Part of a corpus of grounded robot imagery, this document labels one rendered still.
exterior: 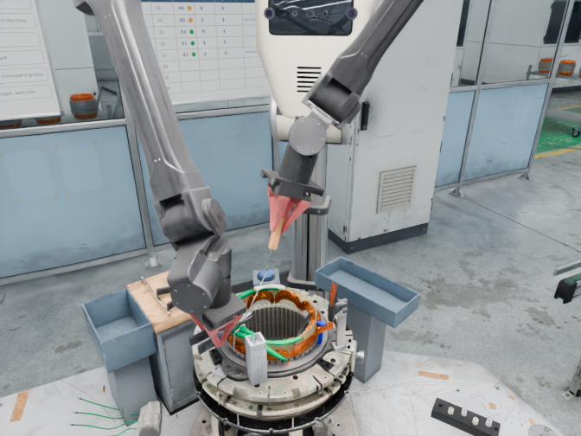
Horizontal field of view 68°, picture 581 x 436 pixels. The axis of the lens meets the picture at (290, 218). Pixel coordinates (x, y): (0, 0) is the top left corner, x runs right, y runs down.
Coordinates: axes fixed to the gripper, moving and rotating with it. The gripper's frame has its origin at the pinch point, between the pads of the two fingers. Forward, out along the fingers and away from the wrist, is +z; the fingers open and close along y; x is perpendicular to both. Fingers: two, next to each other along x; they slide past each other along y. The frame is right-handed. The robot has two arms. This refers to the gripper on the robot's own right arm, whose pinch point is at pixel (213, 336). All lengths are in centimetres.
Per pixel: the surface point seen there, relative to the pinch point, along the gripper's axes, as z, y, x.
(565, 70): 50, -143, 709
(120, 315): 22.3, -37.4, -2.1
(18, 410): 45, -45, -28
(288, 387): 5.7, 13.2, 6.2
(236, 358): 6.3, 2.1, 3.5
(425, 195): 94, -90, 262
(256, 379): 5.0, 8.8, 2.7
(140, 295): 14.7, -32.9, 1.7
